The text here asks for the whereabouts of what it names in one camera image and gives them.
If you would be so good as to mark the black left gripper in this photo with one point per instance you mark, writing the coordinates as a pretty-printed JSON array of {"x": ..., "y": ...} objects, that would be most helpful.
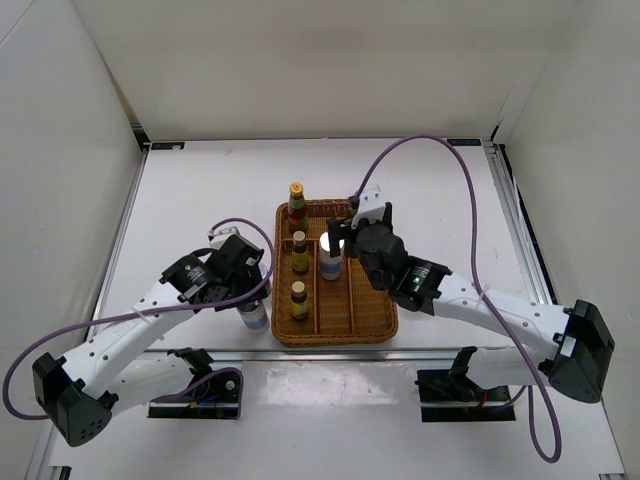
[{"x": 251, "y": 282}]

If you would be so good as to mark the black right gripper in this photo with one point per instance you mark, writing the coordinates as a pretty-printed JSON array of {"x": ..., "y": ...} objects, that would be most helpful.
[{"x": 336, "y": 233}]

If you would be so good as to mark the silver-top blue-label can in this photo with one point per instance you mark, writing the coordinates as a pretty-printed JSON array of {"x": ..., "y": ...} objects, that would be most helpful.
[
  {"x": 330, "y": 267},
  {"x": 254, "y": 316}
]

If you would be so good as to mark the yellow-label dark-cap bottle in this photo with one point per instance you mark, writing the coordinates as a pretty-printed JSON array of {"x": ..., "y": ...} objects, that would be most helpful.
[{"x": 300, "y": 255}]

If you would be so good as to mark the beige-cap yellow-label bottle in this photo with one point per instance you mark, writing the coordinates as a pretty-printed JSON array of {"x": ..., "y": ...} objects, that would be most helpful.
[{"x": 299, "y": 304}]

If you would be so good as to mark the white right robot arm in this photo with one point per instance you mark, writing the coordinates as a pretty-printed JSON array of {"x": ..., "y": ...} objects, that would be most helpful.
[{"x": 570, "y": 347}]

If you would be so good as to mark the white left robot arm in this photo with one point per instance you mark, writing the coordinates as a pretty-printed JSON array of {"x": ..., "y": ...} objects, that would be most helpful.
[{"x": 83, "y": 389}]

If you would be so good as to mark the green-label ketchup bottle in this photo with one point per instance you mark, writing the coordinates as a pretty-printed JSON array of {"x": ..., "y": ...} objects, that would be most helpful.
[{"x": 297, "y": 213}]

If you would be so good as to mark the woven wicker basket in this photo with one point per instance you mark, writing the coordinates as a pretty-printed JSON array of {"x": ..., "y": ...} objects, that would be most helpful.
[{"x": 343, "y": 311}]

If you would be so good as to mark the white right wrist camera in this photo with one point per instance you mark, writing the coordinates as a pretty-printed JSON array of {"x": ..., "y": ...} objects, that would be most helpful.
[{"x": 369, "y": 205}]

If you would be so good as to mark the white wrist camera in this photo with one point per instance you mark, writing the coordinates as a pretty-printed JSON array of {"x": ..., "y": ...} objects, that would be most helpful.
[
  {"x": 225, "y": 236},
  {"x": 369, "y": 205}
]

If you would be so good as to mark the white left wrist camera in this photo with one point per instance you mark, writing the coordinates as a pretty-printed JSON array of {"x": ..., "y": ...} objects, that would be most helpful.
[{"x": 225, "y": 236}]

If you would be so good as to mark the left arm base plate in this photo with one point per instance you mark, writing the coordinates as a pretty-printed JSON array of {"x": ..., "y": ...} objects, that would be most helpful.
[{"x": 214, "y": 392}]

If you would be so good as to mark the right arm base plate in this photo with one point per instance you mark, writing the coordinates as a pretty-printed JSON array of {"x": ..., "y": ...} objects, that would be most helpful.
[{"x": 449, "y": 396}]

